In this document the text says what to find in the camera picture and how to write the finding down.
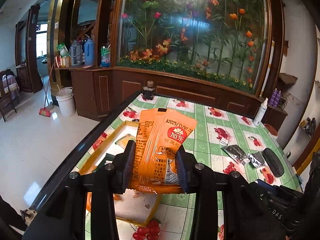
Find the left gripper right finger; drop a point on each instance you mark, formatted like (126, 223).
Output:
(188, 176)

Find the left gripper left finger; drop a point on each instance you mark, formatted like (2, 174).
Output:
(124, 166)

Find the dark green packet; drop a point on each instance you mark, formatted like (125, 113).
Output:
(105, 159)

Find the green cracker pack plain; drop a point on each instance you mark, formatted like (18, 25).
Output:
(122, 142)

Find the orange sachet snack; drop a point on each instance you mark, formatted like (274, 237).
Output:
(161, 132)

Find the silver foil bag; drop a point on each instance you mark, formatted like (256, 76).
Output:
(237, 154)
(256, 159)

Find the yellow white tray box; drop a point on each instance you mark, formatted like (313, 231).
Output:
(116, 146)

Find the black glasses case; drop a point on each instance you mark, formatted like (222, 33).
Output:
(273, 162)

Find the dark ink bottle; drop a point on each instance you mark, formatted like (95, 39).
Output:
(148, 90)

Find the white orange stool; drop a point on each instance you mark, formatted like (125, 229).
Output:
(271, 130)

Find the white plastic bucket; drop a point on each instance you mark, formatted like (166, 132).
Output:
(65, 99)

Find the red broom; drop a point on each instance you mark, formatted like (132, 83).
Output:
(44, 111)

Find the white spray bottle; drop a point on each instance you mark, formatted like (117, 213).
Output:
(261, 111)

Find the purple bottle left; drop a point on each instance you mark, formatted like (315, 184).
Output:
(273, 97)

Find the purple bottle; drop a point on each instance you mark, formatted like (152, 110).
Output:
(273, 97)
(277, 98)

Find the blue green detergent bag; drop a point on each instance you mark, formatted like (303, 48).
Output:
(105, 56)

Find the purple bottle right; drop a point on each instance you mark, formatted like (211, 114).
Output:
(277, 98)

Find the green white bag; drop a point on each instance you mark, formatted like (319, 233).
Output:
(64, 59)

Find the grey water jug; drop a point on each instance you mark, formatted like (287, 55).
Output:
(75, 52)

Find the blue thermos jug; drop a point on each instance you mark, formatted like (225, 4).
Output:
(89, 52)

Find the wooden chair with cloth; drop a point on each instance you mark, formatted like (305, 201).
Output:
(9, 94)

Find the flower glass display panel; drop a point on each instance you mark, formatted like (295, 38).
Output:
(219, 41)

